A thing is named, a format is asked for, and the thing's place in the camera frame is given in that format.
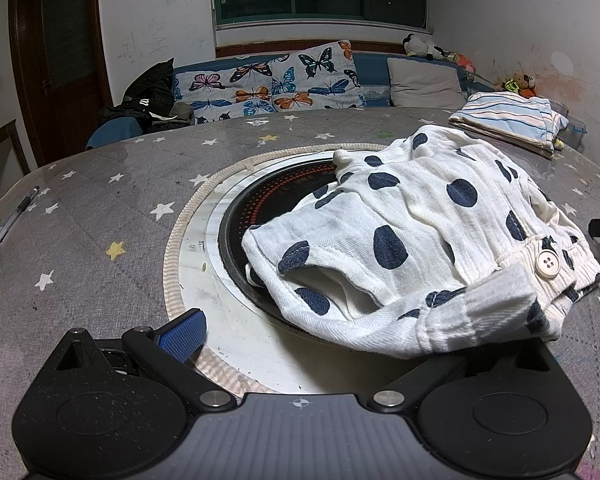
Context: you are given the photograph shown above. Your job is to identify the orange and yellow plush toy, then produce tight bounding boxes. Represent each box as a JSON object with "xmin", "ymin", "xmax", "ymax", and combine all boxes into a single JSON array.
[{"xmin": 500, "ymin": 74, "xmax": 538, "ymax": 98}]

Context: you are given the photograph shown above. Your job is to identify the black and white plush toy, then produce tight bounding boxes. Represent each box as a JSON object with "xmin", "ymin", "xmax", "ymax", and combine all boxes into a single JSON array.
[{"xmin": 402, "ymin": 33, "xmax": 448, "ymax": 61}]

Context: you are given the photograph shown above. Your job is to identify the white navy-dotted pants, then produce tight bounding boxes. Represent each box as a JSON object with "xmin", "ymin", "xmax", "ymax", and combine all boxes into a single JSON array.
[{"xmin": 241, "ymin": 125, "xmax": 600, "ymax": 360}]

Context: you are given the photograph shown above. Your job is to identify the black pen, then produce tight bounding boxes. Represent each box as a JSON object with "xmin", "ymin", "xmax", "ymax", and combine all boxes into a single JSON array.
[{"xmin": 0, "ymin": 186, "xmax": 40, "ymax": 249}]

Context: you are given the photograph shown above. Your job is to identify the butterfly print cushion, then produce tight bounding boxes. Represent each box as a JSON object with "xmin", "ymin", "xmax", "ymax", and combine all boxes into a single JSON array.
[{"xmin": 172, "ymin": 39, "xmax": 366, "ymax": 122}]

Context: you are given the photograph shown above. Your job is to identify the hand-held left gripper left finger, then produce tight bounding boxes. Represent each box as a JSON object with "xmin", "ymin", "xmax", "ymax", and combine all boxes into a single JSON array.
[{"xmin": 45, "ymin": 308, "xmax": 236, "ymax": 411}]

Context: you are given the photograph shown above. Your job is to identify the dark wooden door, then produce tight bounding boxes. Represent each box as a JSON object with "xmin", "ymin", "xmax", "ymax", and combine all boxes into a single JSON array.
[{"xmin": 7, "ymin": 0, "xmax": 113, "ymax": 168}]

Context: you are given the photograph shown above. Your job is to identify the clear plastic storage box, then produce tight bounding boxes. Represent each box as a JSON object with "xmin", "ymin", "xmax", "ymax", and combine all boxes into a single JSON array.
[{"xmin": 550, "ymin": 100, "xmax": 588, "ymax": 148}]

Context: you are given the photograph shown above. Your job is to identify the blue sofa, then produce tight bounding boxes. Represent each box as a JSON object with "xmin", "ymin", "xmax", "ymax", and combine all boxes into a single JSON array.
[{"xmin": 85, "ymin": 50, "xmax": 486, "ymax": 151}]

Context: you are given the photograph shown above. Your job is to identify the black bag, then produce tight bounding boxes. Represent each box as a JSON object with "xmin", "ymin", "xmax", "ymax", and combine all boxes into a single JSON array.
[{"xmin": 97, "ymin": 57, "xmax": 196, "ymax": 133}]

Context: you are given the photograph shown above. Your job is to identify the grey pillow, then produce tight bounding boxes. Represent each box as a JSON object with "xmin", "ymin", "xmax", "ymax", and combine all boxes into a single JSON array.
[{"xmin": 386, "ymin": 57, "xmax": 467, "ymax": 111}]

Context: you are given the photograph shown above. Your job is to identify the folded blue striped cloth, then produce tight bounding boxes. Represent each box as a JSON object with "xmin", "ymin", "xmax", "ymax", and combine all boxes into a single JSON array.
[{"xmin": 448, "ymin": 91, "xmax": 570, "ymax": 160}]

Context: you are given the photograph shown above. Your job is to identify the grey star-print tablecloth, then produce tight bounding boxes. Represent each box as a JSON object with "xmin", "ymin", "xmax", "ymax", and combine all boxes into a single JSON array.
[{"xmin": 0, "ymin": 106, "xmax": 600, "ymax": 480}]

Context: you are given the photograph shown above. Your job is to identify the pink plush toy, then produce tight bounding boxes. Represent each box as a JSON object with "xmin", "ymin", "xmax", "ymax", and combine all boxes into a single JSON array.
[{"xmin": 450, "ymin": 50, "xmax": 477, "ymax": 81}]

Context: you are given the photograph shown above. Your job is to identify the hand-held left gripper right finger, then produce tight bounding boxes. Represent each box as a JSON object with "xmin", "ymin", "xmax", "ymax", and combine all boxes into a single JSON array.
[{"xmin": 370, "ymin": 342, "xmax": 563, "ymax": 411}]

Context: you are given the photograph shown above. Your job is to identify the round built-in cooktop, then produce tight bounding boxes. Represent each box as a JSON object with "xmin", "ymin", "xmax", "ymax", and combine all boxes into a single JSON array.
[{"xmin": 179, "ymin": 152, "xmax": 406, "ymax": 396}]

